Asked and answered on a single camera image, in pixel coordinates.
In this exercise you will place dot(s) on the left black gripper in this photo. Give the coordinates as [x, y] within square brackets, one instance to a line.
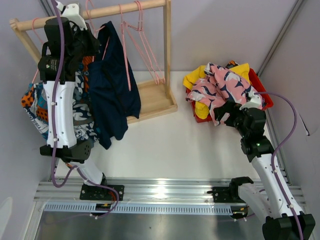
[94, 43]

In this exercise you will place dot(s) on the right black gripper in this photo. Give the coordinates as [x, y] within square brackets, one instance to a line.
[230, 107]

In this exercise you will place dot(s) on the pink patterned shorts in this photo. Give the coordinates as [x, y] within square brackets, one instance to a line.
[219, 86]

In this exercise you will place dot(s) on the yellow shorts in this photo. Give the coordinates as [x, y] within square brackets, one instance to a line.
[201, 111]

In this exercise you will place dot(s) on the orange black camouflage shorts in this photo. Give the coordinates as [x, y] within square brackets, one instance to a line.
[231, 64]

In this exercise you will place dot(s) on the pink hanger of camouflage shorts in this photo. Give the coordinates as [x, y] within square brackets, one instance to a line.
[152, 55]

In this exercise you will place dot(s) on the navy blue shorts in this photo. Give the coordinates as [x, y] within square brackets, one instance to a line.
[112, 87]

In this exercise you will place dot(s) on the pink hanger of yellow shorts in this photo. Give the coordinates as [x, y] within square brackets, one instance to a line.
[147, 55]

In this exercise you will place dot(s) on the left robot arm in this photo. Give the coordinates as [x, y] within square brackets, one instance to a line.
[69, 40]

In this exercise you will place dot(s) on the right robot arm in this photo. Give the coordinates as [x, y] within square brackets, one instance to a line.
[281, 216]

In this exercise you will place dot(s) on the blue orange patterned shorts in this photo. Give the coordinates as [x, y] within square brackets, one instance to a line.
[35, 104]

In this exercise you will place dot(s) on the wooden clothes rack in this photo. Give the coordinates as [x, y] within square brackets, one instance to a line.
[156, 100]

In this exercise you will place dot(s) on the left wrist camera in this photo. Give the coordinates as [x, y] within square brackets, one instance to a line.
[72, 11]

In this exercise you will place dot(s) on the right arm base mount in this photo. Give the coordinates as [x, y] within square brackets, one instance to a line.
[225, 193]

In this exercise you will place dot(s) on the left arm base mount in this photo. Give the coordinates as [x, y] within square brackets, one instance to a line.
[94, 193]

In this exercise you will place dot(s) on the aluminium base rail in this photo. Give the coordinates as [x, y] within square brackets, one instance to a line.
[146, 196]

